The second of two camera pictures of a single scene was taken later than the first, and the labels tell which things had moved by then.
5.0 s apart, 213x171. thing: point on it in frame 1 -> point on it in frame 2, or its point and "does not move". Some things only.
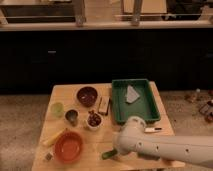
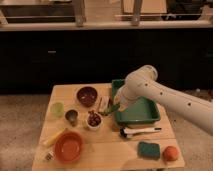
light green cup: x=57 y=109 does not move
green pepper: x=109 y=154 -> x=111 y=109
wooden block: x=104 y=104 does not move
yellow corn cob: x=50 y=140 does not move
